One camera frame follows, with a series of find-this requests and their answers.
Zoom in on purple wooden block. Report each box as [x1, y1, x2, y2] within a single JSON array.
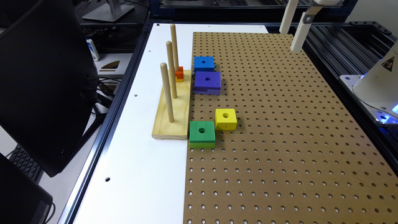
[[194, 71, 221, 95]]

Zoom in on yellow wooden block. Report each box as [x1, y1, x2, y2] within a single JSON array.
[[215, 109, 237, 130]]

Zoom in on near wooden peg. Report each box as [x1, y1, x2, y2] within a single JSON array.
[[160, 62, 174, 123]]

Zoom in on blue wooden block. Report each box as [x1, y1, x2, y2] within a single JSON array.
[[194, 56, 215, 73]]

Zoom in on orange wooden block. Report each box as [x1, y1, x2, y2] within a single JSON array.
[[175, 67, 184, 82]]

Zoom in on wooden peg base board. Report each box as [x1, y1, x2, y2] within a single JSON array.
[[152, 70, 192, 140]]

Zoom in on white blue small device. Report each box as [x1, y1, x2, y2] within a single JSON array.
[[86, 39, 100, 62]]

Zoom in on far wooden peg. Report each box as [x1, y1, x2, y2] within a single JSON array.
[[170, 24, 180, 72]]

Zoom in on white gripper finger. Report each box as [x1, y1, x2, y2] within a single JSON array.
[[290, 12, 311, 53], [279, 0, 299, 34]]

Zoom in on middle wooden peg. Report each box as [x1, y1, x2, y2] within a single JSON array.
[[166, 41, 177, 99]]

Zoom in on silver monitor stand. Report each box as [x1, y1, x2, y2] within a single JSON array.
[[82, 0, 135, 22]]

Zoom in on black laptop corner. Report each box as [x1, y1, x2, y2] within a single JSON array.
[[0, 156, 53, 224]]

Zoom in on brown pegboard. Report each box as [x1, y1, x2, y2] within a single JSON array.
[[183, 32, 397, 223]]

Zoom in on wooden peg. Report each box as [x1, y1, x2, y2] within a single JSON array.
[[166, 41, 177, 99], [160, 62, 174, 123], [170, 24, 180, 72]]

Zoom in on green wooden block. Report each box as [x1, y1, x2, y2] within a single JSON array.
[[189, 121, 216, 148]]

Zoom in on black keyboard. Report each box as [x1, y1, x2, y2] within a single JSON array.
[[9, 145, 43, 183]]

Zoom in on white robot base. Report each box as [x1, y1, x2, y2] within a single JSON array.
[[340, 44, 397, 126]]

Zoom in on black computer monitor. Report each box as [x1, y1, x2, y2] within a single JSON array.
[[1, 0, 98, 176]]

